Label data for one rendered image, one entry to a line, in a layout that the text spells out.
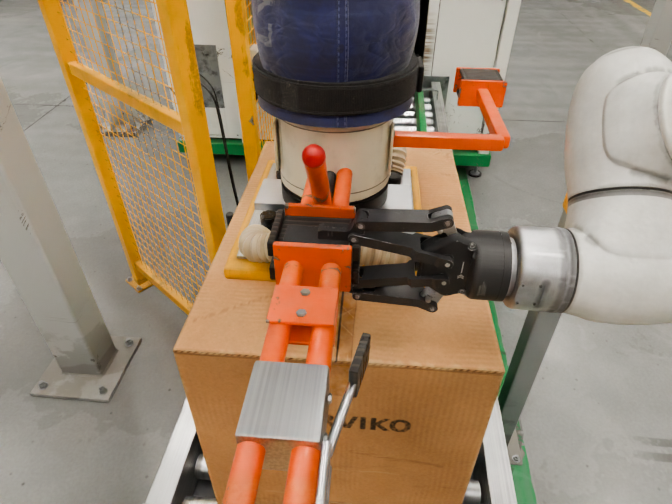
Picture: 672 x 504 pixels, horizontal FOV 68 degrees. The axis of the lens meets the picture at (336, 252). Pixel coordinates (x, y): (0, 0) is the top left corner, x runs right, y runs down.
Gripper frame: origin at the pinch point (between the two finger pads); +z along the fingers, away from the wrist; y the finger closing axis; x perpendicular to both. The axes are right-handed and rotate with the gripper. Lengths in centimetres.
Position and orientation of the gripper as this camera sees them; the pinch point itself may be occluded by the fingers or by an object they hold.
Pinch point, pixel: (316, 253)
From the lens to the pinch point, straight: 54.4
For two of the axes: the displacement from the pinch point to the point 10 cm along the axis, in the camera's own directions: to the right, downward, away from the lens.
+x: 1.0, -6.2, 7.8
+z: -9.9, -0.7, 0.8
